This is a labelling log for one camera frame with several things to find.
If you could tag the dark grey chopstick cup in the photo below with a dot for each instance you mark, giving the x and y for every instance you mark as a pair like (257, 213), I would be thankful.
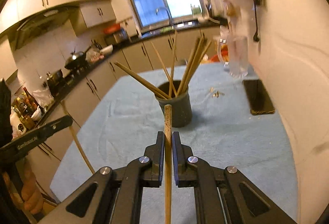
(180, 113)

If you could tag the small white bowl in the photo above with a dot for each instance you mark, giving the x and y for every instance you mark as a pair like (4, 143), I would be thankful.
(36, 113)

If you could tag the range hood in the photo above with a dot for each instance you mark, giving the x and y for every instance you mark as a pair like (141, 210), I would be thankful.
(38, 26)

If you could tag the pale wooden chopstick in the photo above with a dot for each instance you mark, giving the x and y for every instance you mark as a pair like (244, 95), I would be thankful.
(77, 141)
(168, 121)

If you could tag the person's left hand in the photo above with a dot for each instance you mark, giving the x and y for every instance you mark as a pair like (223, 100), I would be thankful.
(32, 190)

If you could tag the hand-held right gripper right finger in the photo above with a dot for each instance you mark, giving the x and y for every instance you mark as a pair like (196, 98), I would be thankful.
(175, 149)

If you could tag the red plastic basin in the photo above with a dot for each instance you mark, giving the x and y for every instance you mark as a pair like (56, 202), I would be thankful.
(112, 29)

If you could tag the steel countertop appliance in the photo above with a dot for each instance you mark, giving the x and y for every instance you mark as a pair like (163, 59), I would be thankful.
(117, 37)

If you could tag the row of sauce bottles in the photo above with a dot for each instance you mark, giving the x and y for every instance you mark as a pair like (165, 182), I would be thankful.
(25, 111)

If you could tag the small brown scraps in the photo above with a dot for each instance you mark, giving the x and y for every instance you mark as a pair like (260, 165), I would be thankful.
(217, 93)

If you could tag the blue tablecloth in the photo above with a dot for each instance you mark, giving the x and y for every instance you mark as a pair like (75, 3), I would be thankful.
(123, 121)

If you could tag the beige lower cabinets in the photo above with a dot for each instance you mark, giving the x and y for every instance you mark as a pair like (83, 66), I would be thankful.
(102, 77)

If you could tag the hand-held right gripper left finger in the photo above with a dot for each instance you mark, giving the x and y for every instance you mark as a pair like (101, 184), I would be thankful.
(161, 149)

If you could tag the black kitchen countertop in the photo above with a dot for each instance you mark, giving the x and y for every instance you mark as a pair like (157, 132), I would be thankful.
(84, 69)

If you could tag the chrome faucet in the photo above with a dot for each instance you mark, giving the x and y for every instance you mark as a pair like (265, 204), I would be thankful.
(164, 14)

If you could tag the bunch of chopsticks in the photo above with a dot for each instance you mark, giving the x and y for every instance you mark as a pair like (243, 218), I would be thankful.
(190, 67)

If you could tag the clear glass pitcher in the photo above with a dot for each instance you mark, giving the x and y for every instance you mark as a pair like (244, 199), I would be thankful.
(237, 57)

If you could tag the black cooking pot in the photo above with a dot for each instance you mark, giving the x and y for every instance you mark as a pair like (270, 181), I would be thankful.
(55, 78)

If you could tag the steel sink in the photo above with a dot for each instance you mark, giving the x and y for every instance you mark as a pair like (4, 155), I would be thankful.
(177, 26)

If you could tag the black wok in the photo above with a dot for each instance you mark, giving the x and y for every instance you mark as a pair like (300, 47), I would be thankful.
(75, 59)

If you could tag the clear plastic bag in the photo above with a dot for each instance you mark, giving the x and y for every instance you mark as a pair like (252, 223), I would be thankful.
(42, 98)

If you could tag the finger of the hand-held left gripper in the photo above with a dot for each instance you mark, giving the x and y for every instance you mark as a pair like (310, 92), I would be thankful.
(56, 125)

